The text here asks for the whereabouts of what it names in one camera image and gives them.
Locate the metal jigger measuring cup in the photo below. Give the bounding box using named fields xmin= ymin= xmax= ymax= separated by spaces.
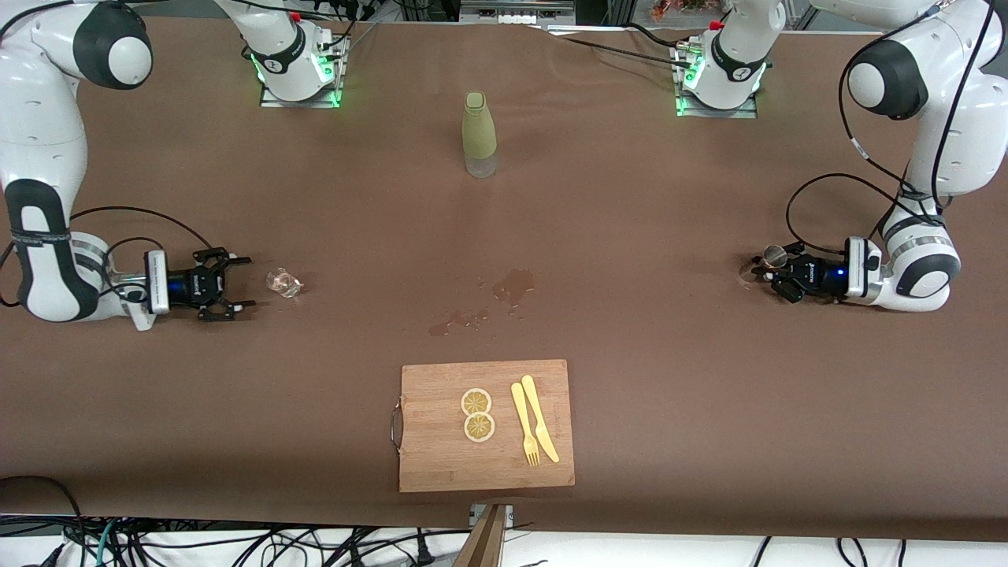
xmin=740 ymin=244 xmax=787 ymax=283

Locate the clear glass shaker cup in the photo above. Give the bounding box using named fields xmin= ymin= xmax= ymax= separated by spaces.
xmin=265 ymin=268 xmax=304 ymax=298

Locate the brown table cover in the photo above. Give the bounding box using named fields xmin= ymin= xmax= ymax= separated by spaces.
xmin=0 ymin=16 xmax=1008 ymax=543

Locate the small brown liquid puddle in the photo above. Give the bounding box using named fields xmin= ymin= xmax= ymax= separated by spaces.
xmin=428 ymin=309 xmax=491 ymax=338

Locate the wooden cutting board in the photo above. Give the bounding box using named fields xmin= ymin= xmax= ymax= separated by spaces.
xmin=390 ymin=359 xmax=576 ymax=494

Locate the large brown liquid puddle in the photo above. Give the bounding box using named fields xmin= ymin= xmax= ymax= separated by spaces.
xmin=491 ymin=269 xmax=536 ymax=316

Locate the yellow plastic knife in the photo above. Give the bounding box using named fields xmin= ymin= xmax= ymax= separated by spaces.
xmin=521 ymin=375 xmax=561 ymax=464

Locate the green sleeved glass bottle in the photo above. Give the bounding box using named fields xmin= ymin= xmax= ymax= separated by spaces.
xmin=461 ymin=91 xmax=498 ymax=180

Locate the yellow plastic fork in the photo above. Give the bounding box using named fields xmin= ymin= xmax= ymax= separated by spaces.
xmin=510 ymin=382 xmax=542 ymax=467

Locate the grey metal equipment rack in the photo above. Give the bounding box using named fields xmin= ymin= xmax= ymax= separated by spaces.
xmin=459 ymin=0 xmax=576 ymax=24

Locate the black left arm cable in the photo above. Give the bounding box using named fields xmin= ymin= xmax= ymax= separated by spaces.
xmin=786 ymin=0 xmax=997 ymax=257

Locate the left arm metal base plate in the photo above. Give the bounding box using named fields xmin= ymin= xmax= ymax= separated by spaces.
xmin=673 ymin=43 xmax=758 ymax=119

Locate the thick black floor cable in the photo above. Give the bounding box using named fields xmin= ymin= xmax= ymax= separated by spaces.
xmin=0 ymin=475 xmax=87 ymax=567

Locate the black tabletop cable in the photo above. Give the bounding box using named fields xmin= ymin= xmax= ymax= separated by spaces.
xmin=543 ymin=28 xmax=694 ymax=68

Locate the wooden post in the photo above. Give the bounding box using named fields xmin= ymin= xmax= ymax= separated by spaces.
xmin=457 ymin=504 xmax=509 ymax=567

